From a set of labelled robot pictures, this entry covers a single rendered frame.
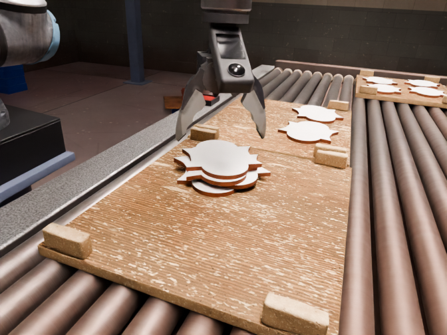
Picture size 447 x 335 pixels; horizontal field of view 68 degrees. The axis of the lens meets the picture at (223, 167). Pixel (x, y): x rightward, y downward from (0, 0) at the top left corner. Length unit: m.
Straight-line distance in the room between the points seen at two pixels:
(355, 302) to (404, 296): 0.06
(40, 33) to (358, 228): 0.72
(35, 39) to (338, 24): 5.31
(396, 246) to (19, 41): 0.77
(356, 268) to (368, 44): 5.53
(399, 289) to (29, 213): 0.51
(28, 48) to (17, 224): 0.41
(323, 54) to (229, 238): 5.54
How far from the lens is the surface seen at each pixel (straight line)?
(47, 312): 0.41
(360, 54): 5.91
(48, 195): 0.61
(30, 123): 0.83
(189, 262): 0.40
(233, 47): 0.49
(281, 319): 0.34
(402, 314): 0.43
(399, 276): 0.48
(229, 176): 0.51
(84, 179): 0.64
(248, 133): 0.78
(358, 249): 0.49
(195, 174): 0.53
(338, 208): 0.54
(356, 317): 0.40
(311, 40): 5.89
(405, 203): 0.67
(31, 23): 0.82
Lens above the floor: 1.21
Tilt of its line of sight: 26 degrees down
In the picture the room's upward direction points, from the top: 3 degrees clockwise
